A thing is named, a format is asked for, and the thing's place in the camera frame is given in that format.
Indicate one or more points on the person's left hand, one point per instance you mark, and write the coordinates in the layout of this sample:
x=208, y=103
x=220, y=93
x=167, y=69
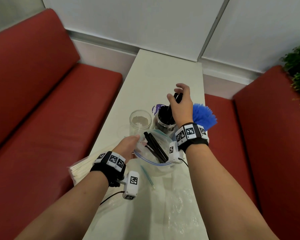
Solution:
x=126, y=148

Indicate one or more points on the person's right hand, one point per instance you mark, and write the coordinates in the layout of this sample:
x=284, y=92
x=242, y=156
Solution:
x=183, y=109

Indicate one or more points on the small bunch of black straws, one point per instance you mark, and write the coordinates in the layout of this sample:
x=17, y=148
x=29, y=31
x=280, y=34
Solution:
x=178, y=96
x=163, y=117

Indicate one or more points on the clear bag with white strips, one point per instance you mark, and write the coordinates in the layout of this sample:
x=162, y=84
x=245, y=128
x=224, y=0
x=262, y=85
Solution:
x=146, y=157

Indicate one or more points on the small bunch of blue straws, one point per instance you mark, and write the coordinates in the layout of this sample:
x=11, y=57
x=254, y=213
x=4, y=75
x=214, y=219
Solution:
x=205, y=117

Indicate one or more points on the clear glass jar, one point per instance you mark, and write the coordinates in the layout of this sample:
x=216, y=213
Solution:
x=140, y=122
x=165, y=128

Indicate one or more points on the bag of black straws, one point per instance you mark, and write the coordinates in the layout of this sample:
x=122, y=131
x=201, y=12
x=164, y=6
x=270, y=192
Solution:
x=155, y=146

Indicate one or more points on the clear plastic bag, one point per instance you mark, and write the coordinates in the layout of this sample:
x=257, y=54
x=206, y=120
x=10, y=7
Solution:
x=180, y=209

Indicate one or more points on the person's left forearm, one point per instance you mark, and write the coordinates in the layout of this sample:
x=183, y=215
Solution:
x=62, y=214

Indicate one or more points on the person's right forearm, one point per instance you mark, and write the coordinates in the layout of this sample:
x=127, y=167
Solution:
x=227, y=197

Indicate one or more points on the black left wristband with markers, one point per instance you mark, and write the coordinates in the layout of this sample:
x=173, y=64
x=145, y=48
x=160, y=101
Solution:
x=106, y=171

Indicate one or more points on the black wristband with markers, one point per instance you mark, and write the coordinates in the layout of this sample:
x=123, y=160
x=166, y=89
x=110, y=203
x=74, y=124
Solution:
x=193, y=144
x=106, y=171

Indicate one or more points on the black right wristband with markers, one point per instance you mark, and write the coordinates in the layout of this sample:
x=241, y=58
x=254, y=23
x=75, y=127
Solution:
x=193, y=144

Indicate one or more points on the red sofa beside plant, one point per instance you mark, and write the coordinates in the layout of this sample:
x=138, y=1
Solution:
x=275, y=159

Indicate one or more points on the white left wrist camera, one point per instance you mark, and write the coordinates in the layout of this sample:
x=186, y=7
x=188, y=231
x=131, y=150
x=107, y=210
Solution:
x=131, y=191

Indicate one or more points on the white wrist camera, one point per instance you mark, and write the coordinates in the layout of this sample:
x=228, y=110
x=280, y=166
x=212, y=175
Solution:
x=131, y=191
x=174, y=157

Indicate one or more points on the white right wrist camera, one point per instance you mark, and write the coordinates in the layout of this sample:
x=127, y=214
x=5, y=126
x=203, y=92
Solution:
x=174, y=157

